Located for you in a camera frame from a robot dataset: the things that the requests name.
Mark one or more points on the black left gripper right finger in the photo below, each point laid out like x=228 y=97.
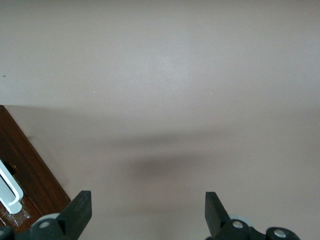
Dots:
x=215 y=215

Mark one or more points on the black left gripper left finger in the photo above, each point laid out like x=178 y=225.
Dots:
x=75 y=215

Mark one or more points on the brown wooden drawer cabinet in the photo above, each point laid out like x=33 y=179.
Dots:
x=22 y=160

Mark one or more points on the clear adhesive tape piece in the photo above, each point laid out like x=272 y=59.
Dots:
x=22 y=217

